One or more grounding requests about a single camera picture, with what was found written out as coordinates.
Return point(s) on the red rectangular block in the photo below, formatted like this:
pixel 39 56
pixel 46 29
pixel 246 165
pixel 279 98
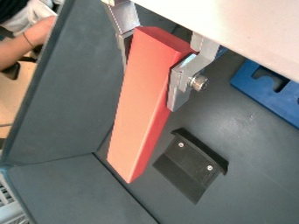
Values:
pixel 142 112

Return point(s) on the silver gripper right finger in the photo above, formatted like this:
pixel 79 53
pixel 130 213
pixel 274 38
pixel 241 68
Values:
pixel 186 76

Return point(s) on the person's forearm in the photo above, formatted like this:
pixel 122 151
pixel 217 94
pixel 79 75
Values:
pixel 16 47

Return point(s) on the blue foam shape board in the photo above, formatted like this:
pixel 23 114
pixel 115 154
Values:
pixel 270 89

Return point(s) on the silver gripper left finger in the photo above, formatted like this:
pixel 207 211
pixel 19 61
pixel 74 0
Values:
pixel 125 20

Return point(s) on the black curved fixture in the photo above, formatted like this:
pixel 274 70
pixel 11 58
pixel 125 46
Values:
pixel 190 164

